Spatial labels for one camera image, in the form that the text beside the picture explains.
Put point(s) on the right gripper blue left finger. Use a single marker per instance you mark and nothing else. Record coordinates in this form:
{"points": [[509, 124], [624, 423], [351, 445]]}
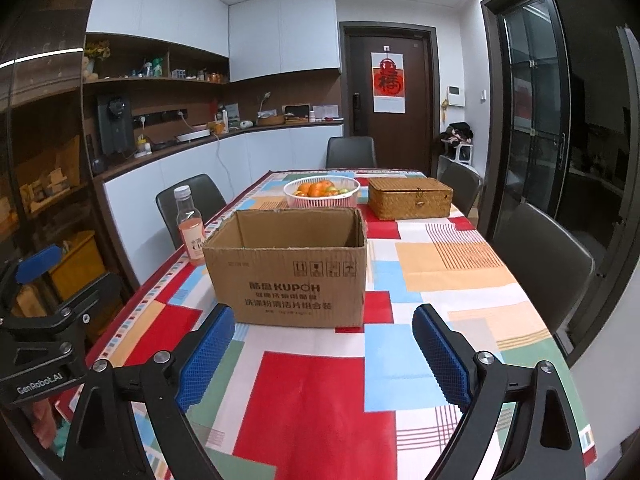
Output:
{"points": [[200, 352]]}

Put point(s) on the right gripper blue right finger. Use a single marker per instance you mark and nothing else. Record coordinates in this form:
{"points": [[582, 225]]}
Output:
{"points": [[448, 354]]}

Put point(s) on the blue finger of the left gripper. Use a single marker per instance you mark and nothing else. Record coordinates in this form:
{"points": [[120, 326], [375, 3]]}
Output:
{"points": [[24, 271]]}

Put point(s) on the colourful patchwork tablecloth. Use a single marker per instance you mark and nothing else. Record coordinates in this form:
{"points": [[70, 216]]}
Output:
{"points": [[361, 403]]}

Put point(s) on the white lower cabinet counter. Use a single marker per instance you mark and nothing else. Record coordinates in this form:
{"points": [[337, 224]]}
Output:
{"points": [[233, 163]]}

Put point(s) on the pink drink bottle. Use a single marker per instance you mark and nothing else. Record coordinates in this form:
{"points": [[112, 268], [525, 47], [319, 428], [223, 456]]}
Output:
{"points": [[190, 225]]}

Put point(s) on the brown cardboard box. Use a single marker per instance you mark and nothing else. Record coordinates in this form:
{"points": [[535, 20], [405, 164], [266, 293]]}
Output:
{"points": [[291, 267]]}

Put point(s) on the dark chair right near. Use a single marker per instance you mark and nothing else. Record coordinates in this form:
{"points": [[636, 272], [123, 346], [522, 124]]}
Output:
{"points": [[549, 263]]}

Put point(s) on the dark chair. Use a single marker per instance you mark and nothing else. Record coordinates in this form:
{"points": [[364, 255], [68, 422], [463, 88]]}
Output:
{"points": [[549, 263], [464, 181], [207, 198]]}

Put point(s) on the dark chair left side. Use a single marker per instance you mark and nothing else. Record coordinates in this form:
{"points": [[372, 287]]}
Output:
{"points": [[207, 198]]}

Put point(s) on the woven rattan box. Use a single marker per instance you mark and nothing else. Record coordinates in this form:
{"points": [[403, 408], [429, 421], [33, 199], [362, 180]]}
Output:
{"points": [[409, 198]]}

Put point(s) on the dark chair right far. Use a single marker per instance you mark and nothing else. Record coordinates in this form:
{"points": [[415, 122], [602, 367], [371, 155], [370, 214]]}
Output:
{"points": [[464, 181]]}

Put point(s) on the white fruit basket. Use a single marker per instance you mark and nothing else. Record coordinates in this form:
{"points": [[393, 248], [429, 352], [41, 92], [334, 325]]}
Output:
{"points": [[322, 192]]}

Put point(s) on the dark wooden door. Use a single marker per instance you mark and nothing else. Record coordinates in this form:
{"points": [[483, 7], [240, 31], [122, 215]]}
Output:
{"points": [[404, 141]]}

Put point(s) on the dark chair far end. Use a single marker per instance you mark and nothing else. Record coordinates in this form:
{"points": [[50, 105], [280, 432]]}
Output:
{"points": [[351, 152]]}

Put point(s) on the black glass sliding door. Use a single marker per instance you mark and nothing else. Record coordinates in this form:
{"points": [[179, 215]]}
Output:
{"points": [[536, 110]]}

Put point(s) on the red fu door poster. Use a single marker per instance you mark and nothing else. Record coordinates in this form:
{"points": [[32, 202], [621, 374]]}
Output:
{"points": [[388, 83]]}

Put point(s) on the white upper cabinets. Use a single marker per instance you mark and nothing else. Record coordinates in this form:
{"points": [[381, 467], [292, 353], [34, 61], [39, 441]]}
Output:
{"points": [[259, 37]]}

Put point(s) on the black wall appliance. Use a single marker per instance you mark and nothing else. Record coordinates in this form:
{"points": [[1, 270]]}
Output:
{"points": [[115, 125]]}

